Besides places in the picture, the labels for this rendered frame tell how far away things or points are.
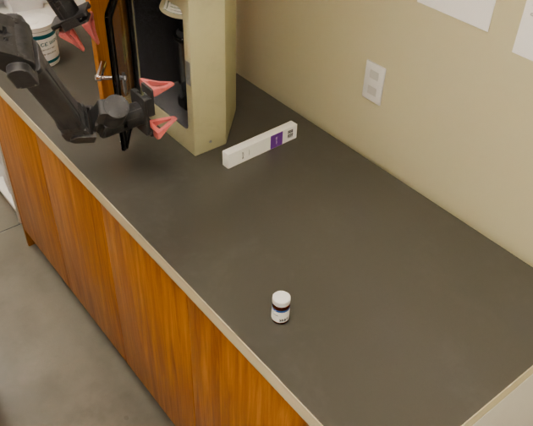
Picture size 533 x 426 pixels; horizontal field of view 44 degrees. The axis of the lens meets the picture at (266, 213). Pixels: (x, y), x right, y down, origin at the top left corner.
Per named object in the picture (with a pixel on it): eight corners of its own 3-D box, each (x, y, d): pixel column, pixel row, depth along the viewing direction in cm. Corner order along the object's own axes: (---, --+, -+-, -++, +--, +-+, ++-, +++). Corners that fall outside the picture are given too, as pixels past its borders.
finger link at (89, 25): (85, 45, 176) (63, 14, 170) (107, 34, 175) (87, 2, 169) (80, 57, 171) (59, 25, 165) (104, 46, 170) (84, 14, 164)
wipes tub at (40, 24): (51, 49, 240) (43, 9, 231) (67, 62, 233) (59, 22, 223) (15, 58, 234) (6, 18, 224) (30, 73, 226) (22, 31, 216)
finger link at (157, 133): (182, 106, 161) (148, 117, 156) (184, 130, 166) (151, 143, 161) (167, 95, 165) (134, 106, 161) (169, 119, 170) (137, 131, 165)
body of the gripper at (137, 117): (151, 97, 154) (122, 107, 150) (154, 134, 160) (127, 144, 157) (136, 86, 158) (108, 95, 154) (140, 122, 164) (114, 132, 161)
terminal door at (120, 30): (137, 97, 206) (123, -31, 180) (124, 154, 182) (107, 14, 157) (134, 97, 206) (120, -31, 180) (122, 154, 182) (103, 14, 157)
